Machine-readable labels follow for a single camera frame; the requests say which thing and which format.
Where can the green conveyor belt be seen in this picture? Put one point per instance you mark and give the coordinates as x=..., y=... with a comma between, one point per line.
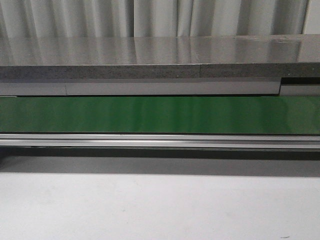
x=280, y=115

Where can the grey speckled worktop slab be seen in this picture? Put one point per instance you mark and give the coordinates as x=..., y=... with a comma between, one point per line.
x=284, y=56

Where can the grey pleated curtain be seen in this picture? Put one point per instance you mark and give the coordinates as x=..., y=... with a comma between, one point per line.
x=157, y=18

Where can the aluminium front conveyor rail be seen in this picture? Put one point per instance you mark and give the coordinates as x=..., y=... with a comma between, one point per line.
x=227, y=141

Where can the grey rear conveyor rail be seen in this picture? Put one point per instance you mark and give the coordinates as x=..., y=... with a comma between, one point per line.
x=283, y=86

